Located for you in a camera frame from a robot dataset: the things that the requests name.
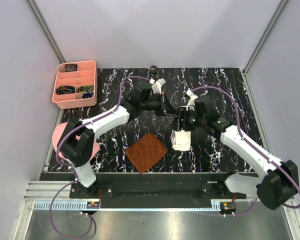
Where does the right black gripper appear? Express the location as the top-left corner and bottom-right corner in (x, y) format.
(167, 106), (207, 132)

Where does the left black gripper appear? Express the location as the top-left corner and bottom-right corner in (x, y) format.
(140, 91), (176, 117)

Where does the white cloth napkin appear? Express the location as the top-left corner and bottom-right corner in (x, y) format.
(172, 130), (191, 152)

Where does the black spoon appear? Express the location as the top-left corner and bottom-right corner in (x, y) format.
(149, 65), (158, 75)

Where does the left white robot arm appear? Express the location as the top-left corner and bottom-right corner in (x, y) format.
(52, 78), (176, 198)

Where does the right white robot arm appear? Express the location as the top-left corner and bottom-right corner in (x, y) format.
(170, 95), (299, 210)

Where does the black marble patterned mat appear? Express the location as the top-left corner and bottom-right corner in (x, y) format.
(59, 67), (263, 175)

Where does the brown folded cloth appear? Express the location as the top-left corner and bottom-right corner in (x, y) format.
(125, 133), (168, 174)

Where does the pink divided organizer tray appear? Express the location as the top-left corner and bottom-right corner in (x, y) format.
(52, 60), (98, 110)

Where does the pink baseball cap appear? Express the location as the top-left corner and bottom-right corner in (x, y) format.
(52, 122), (100, 161)

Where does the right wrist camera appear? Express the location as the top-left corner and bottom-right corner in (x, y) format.
(186, 89), (213, 113)

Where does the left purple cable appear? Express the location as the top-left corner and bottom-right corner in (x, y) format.
(49, 76), (152, 237)

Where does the purple cable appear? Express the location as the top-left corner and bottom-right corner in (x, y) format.
(189, 86), (300, 217)
(49, 76), (152, 237)

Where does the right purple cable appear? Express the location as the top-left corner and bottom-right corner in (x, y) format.
(189, 86), (300, 217)

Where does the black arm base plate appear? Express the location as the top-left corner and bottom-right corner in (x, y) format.
(69, 172), (247, 211)

